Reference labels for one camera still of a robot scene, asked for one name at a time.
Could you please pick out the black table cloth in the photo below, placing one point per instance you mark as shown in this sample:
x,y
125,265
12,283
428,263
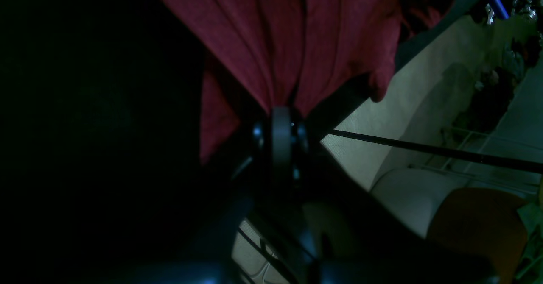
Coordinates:
x,y
100,130

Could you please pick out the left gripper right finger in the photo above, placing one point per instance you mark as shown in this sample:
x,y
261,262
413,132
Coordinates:
x,y
357,241

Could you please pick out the red long-sleeve T-shirt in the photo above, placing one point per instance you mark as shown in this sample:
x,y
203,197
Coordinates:
x,y
295,52

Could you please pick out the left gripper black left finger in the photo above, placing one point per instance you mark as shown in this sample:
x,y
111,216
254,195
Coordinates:
x,y
235,179

